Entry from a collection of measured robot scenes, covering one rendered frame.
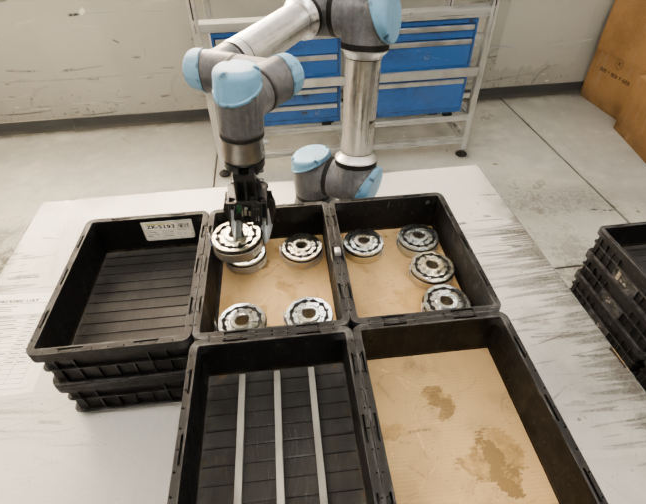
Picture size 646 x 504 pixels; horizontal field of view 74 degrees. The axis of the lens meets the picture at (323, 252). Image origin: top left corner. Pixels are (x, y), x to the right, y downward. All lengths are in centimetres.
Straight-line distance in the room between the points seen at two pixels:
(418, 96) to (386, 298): 210
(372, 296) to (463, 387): 28
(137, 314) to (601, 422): 103
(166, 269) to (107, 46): 277
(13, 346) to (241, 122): 87
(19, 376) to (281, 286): 65
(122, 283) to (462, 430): 82
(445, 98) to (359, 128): 192
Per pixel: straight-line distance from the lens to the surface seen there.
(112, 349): 89
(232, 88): 69
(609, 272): 181
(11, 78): 408
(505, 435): 88
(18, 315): 141
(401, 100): 293
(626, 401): 118
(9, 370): 129
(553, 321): 125
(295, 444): 82
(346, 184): 119
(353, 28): 108
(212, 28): 266
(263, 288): 103
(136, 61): 373
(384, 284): 103
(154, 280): 113
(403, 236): 112
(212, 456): 84
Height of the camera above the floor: 158
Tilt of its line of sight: 43 degrees down
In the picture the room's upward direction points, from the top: 2 degrees counter-clockwise
